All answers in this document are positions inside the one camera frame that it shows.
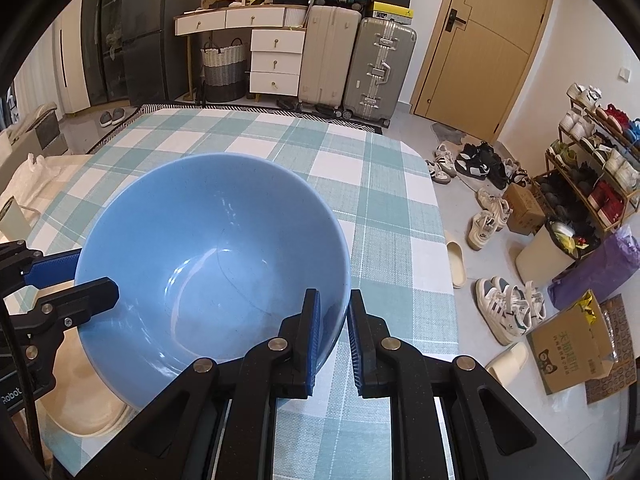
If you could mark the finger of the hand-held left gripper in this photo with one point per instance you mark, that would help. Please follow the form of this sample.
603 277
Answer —
85 297
50 267

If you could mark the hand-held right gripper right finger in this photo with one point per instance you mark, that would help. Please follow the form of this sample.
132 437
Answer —
356 345

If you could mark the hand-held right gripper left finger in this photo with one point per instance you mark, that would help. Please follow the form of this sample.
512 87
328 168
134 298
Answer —
312 340

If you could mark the cream plate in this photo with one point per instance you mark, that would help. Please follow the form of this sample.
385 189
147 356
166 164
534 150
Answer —
85 410

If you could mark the light blue bowl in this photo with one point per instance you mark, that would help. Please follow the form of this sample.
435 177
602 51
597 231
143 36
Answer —
210 260

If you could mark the pale green tumbler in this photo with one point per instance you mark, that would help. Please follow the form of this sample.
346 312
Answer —
17 220

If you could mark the white plastic bag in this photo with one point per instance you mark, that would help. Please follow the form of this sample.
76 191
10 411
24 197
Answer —
35 175

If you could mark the beige checked cloth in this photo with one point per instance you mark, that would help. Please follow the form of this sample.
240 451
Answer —
77 170

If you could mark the cream slide sandal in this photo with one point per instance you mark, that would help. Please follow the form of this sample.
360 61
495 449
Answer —
507 362
456 265

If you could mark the teal checked tablecloth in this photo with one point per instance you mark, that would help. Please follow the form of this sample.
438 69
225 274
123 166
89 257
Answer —
380 210

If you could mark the grey sofa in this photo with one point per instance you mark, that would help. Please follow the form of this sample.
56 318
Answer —
47 127

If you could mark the white green sneaker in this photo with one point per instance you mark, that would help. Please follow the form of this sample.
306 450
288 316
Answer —
495 310

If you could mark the grey slipper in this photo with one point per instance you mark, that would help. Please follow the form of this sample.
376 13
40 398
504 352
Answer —
118 116
105 120

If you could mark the beige sneaker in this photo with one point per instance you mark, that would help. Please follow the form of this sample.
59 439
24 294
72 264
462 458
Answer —
495 202
482 230

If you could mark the white striped sneaker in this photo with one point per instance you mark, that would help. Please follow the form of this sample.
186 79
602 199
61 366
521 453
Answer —
446 156
437 170

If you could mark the white waste bin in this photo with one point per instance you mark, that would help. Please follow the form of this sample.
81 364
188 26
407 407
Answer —
540 255

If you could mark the white wardrobe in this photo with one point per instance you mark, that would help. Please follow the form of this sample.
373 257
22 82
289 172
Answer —
70 60

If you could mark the small brown cardboard box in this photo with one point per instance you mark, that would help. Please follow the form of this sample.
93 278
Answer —
522 210

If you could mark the black white sneaker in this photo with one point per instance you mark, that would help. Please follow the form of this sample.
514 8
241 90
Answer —
472 165
492 157

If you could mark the cat print cardboard box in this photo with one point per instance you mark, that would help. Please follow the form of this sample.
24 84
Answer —
575 355

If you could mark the dark glass cabinet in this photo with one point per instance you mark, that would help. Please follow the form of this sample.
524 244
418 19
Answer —
102 50

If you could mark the patterned floor rug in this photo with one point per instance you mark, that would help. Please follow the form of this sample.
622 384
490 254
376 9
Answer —
325 116

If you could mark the grey floor cloth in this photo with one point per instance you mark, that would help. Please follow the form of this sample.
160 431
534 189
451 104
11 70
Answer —
447 134

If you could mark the yellow packet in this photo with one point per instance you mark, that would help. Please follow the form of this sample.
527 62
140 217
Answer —
587 310

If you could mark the purple plastic bag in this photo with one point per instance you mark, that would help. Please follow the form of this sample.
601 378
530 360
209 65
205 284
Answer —
595 270

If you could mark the dark grey refrigerator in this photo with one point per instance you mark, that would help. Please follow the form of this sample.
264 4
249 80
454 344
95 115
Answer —
155 35

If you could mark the woven laundry basket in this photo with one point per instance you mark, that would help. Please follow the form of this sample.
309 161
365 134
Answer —
222 72

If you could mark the brown patterned doormat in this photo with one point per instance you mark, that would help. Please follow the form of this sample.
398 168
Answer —
617 385

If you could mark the wooden shoe rack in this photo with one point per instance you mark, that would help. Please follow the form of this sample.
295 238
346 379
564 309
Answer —
555 170

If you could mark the silver suitcase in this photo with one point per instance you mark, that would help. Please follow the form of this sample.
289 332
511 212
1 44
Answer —
380 70

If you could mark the white drawer cabinet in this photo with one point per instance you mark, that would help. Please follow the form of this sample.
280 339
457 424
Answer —
275 62

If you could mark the beige suitcase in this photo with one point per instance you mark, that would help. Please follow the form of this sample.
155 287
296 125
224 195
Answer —
327 60

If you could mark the white dressing table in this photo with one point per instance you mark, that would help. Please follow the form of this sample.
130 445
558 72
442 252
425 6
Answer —
215 20

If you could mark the assorted sneakers collection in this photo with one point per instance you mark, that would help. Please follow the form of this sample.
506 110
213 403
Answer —
605 160

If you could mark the wooden door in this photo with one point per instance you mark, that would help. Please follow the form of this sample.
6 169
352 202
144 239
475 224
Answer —
490 60

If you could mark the brown box on desk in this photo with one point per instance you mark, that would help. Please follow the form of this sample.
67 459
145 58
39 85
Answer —
220 0

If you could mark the yellow black shoe box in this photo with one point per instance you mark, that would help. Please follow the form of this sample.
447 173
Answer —
392 14

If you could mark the white wall switch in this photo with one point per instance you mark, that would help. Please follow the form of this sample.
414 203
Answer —
623 74

